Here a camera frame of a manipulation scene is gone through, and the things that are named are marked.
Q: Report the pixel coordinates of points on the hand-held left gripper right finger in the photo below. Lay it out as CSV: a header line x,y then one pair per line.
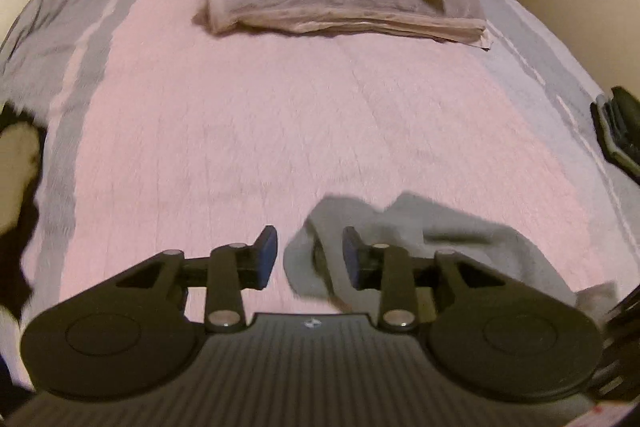
x,y
351,259

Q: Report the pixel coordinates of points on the black and white cloth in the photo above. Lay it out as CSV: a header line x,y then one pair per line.
x,y
15,167

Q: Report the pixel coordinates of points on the grey sweatpants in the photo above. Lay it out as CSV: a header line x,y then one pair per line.
x,y
450,227

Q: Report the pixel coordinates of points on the stack of folded dark clothes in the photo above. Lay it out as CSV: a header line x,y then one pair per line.
x,y
620,132

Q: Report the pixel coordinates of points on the pink and grey bed blanket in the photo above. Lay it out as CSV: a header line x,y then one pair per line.
x,y
225,132

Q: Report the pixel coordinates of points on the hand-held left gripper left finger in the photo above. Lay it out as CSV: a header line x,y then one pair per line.
x,y
269,257

